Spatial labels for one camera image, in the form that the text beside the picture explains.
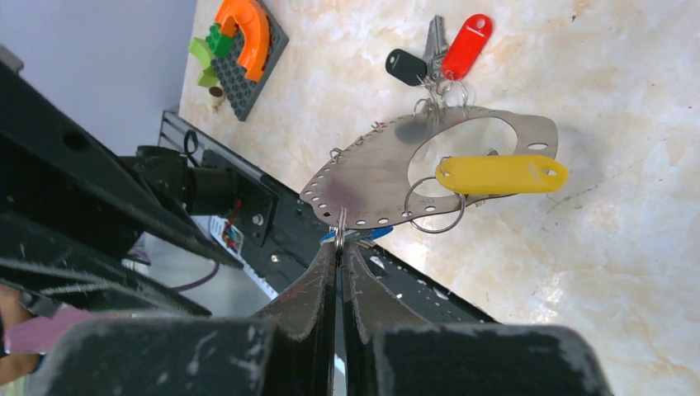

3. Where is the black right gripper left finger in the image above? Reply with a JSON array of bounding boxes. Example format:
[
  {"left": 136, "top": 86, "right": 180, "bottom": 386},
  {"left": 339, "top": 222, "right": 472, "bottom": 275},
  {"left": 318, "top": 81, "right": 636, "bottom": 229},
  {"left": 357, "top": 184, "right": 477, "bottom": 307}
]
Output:
[{"left": 28, "top": 246, "right": 334, "bottom": 395}]

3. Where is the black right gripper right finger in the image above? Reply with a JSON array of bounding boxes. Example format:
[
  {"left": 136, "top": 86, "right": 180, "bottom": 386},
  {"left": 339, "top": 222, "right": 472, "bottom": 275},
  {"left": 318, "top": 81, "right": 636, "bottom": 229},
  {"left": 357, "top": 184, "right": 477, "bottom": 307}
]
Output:
[{"left": 342, "top": 243, "right": 613, "bottom": 396}]

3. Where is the blue key tag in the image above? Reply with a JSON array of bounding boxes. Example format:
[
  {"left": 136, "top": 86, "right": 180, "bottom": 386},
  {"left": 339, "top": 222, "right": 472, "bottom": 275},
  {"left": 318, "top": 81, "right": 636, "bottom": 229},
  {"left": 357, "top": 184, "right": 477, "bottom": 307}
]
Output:
[{"left": 319, "top": 226, "right": 394, "bottom": 244}]

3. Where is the yellow key tag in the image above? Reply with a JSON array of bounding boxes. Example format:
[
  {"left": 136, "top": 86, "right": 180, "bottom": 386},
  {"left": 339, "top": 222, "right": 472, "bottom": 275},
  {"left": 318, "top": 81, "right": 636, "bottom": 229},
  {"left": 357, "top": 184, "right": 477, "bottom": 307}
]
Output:
[{"left": 434, "top": 154, "right": 569, "bottom": 195}]

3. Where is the black key tag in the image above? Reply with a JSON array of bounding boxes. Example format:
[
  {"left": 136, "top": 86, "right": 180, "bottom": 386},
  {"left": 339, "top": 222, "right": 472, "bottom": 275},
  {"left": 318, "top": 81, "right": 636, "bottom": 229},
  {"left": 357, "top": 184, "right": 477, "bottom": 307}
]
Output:
[{"left": 385, "top": 49, "right": 428, "bottom": 87}]

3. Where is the silver key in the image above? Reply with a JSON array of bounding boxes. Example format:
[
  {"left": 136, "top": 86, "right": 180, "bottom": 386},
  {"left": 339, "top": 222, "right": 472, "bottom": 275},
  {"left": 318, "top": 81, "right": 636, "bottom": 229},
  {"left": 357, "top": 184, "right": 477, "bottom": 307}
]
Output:
[{"left": 423, "top": 15, "right": 449, "bottom": 81}]

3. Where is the red key tag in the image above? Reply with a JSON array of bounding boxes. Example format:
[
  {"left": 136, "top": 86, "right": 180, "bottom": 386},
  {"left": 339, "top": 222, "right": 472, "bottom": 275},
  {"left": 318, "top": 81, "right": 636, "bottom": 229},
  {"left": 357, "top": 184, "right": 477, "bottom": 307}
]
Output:
[{"left": 441, "top": 14, "right": 494, "bottom": 81}]

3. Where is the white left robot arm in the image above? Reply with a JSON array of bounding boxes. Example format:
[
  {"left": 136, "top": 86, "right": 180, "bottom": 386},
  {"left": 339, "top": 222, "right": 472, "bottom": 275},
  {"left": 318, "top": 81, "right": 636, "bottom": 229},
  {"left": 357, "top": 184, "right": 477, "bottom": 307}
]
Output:
[{"left": 1, "top": 49, "right": 268, "bottom": 316}]

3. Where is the grey studded baseplate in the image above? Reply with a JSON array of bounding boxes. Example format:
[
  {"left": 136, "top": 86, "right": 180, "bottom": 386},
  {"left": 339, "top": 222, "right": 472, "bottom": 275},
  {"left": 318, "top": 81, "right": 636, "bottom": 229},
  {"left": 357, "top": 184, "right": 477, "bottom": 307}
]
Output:
[{"left": 206, "top": 0, "right": 289, "bottom": 121}]

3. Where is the small wooden cylinder peg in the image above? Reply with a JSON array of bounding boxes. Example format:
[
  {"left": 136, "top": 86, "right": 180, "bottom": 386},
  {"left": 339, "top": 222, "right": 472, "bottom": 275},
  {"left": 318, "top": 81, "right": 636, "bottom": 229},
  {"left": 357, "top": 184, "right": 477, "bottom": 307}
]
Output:
[{"left": 207, "top": 86, "right": 226, "bottom": 111}]

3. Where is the orange arch block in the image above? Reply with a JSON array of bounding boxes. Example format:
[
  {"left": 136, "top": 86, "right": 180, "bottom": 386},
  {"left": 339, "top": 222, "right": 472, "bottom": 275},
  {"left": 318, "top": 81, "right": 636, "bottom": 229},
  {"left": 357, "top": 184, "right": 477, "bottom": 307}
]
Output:
[{"left": 215, "top": 0, "right": 271, "bottom": 83}]

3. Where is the small dark green brick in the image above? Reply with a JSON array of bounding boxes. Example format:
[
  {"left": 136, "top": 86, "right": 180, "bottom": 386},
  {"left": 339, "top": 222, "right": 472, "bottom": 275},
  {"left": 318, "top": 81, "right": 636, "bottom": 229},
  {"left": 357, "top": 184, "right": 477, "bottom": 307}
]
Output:
[{"left": 205, "top": 22, "right": 238, "bottom": 58}]

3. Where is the light green curved block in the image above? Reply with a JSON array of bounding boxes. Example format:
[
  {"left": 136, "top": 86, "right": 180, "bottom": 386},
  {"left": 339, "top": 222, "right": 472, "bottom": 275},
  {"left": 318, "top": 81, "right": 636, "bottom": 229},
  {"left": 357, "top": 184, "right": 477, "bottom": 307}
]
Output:
[{"left": 188, "top": 37, "right": 220, "bottom": 88}]

